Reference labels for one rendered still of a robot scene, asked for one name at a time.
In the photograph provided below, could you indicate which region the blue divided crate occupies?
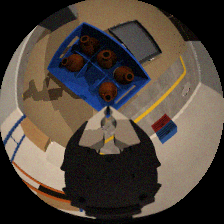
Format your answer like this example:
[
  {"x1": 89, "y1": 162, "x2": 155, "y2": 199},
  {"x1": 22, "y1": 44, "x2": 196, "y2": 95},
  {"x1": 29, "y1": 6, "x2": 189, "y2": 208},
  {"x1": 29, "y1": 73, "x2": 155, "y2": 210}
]
[{"x1": 47, "y1": 22, "x2": 151, "y2": 112}]

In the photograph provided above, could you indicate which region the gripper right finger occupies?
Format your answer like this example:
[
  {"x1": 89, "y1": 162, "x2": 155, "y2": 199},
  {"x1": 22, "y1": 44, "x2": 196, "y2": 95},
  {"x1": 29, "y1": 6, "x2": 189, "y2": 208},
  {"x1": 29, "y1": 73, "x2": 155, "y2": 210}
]
[{"x1": 108, "y1": 106, "x2": 161, "y2": 168}]

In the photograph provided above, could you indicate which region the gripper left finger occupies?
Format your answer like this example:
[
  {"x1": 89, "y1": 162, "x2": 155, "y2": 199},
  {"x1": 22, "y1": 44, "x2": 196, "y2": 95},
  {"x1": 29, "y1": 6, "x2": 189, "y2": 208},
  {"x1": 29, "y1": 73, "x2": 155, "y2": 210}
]
[{"x1": 60, "y1": 106, "x2": 108, "y2": 171}]

